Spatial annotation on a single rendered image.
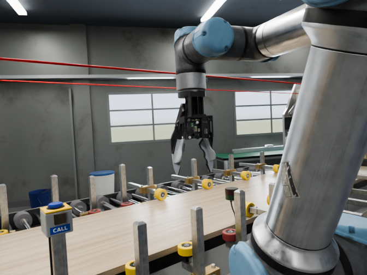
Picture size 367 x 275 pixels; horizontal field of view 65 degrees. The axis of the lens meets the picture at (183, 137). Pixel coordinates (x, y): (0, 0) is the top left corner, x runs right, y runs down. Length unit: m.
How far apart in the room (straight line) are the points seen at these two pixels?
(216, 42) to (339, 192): 0.37
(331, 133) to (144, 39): 6.13
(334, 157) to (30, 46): 6.28
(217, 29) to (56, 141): 5.70
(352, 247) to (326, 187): 0.18
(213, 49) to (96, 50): 5.73
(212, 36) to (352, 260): 0.45
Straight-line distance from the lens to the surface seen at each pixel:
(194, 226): 1.16
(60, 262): 0.94
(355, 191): 2.18
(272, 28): 0.62
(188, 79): 0.70
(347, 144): 0.34
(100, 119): 6.09
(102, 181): 5.61
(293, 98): 4.08
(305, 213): 0.38
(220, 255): 1.62
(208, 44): 0.60
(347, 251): 0.51
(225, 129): 6.56
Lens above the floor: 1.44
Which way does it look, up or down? 3 degrees down
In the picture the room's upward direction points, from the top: 3 degrees counter-clockwise
